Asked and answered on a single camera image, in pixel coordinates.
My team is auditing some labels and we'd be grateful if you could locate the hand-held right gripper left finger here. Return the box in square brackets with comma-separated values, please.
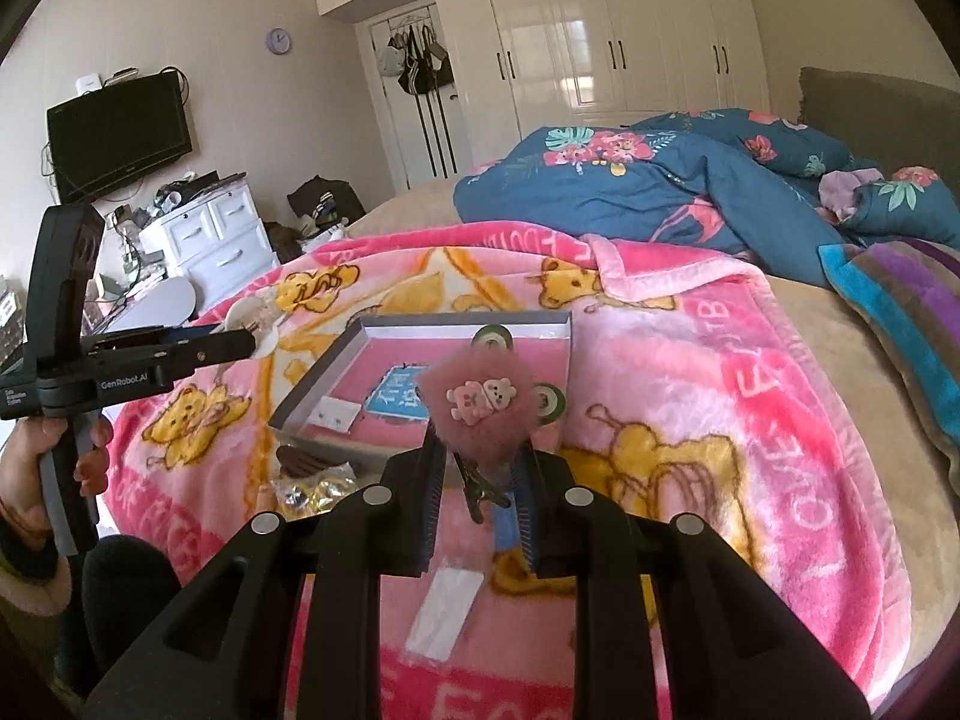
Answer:
[82, 426, 449, 720]

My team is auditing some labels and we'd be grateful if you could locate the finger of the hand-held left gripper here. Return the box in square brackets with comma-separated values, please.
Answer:
[86, 324, 227, 352]
[154, 331, 258, 385]

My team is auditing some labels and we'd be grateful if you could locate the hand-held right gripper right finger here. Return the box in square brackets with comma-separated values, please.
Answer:
[508, 445, 872, 720]

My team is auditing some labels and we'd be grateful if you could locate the cream hair claw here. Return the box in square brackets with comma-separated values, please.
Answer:
[223, 295, 284, 359]

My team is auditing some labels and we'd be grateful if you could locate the fluffy pink hair clip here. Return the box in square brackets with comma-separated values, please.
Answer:
[415, 349, 554, 527]

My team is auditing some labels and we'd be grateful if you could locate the grey shallow box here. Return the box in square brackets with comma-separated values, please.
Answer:
[270, 311, 575, 482]

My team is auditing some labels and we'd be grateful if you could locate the person's left forearm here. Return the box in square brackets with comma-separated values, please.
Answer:
[0, 521, 62, 580]

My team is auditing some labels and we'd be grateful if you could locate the gold shiny jewelry packet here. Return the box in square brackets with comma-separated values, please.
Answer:
[271, 463, 359, 520]

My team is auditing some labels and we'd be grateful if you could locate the person's left hand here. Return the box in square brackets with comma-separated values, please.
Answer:
[0, 416, 115, 539]

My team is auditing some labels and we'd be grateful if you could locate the white round table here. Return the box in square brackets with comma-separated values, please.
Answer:
[122, 274, 200, 329]

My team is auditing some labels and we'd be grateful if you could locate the white dresser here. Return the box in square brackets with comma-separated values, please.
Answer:
[138, 175, 283, 295]

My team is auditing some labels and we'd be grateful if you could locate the white plastic packet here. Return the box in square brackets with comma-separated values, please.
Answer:
[404, 568, 485, 658]

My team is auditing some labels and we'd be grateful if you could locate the blue printed card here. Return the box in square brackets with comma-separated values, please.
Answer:
[364, 365, 434, 430]

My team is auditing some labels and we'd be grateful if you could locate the white earring card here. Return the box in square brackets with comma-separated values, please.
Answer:
[314, 397, 362, 430]

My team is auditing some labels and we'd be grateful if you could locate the black television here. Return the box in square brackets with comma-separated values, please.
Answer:
[46, 73, 195, 205]

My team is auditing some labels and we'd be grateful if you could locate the pink bear print blanket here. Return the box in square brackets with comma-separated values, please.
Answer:
[105, 221, 914, 720]

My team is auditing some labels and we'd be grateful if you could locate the white door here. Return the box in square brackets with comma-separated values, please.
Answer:
[366, 4, 471, 193]

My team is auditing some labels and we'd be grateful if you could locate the beige bed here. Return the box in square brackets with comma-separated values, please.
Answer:
[351, 178, 947, 698]

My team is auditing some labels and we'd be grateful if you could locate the black hanging bag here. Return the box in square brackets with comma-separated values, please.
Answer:
[397, 25, 455, 96]

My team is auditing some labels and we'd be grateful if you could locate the blue floral quilt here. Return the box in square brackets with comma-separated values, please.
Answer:
[453, 108, 960, 290]

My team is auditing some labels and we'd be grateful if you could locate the striped pillow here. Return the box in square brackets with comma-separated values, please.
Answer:
[817, 235, 960, 475]

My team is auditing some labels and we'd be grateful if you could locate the lilac cloth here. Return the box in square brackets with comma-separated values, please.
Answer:
[817, 168, 887, 224]

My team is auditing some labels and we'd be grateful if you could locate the white glossy wardrobe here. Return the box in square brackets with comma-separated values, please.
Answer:
[310, 0, 774, 145]

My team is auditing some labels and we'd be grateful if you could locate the grey headboard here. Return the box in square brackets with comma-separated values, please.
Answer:
[795, 66, 960, 192]

